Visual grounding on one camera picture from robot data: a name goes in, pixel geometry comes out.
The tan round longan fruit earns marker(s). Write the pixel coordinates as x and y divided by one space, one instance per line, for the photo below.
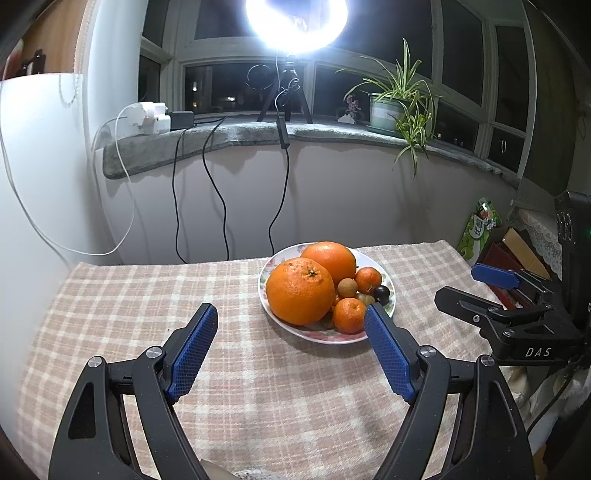
346 288

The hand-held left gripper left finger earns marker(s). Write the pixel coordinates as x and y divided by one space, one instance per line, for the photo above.
191 353

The white fluffy cloth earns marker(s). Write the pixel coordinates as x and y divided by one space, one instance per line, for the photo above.
519 385

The small flower figurine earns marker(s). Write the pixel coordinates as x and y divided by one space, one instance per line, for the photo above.
353 108

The white window frame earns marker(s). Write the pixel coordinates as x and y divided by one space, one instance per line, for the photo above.
488 74

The small mandarin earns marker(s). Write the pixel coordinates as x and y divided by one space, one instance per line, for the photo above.
368 279
348 316

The pink checked tablecloth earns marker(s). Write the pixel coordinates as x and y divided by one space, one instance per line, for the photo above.
277 397

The white floral plate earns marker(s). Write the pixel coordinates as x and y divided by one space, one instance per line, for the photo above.
318 336

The red gift box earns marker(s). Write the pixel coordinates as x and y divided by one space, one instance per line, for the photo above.
508 295
496 256

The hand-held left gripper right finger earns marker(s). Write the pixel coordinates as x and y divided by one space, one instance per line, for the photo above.
390 353

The white plant pot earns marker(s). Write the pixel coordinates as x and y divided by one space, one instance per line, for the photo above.
383 115

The large rough-skinned orange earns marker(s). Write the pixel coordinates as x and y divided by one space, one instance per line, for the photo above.
298 290

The spider plant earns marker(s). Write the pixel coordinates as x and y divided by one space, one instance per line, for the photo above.
406 92

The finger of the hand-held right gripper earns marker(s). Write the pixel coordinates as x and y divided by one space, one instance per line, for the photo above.
461 304
494 275

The grey windowsill mat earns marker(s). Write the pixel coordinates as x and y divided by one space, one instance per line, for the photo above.
147 152

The white cabinet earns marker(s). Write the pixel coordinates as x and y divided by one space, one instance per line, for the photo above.
37 161

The medium smooth orange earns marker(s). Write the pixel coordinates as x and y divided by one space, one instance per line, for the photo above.
330 258

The brown cardboard box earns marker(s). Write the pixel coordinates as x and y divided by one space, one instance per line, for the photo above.
521 249

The white lace cloth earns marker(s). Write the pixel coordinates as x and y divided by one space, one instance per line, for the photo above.
540 235

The black power adapter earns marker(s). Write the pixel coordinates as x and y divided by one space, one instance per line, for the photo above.
181 121

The black object on shelf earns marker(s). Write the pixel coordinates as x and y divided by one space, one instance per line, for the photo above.
36 62

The green printed box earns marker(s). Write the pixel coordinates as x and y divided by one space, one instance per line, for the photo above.
475 235

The white power strip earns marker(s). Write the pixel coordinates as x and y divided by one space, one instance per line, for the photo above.
147 117

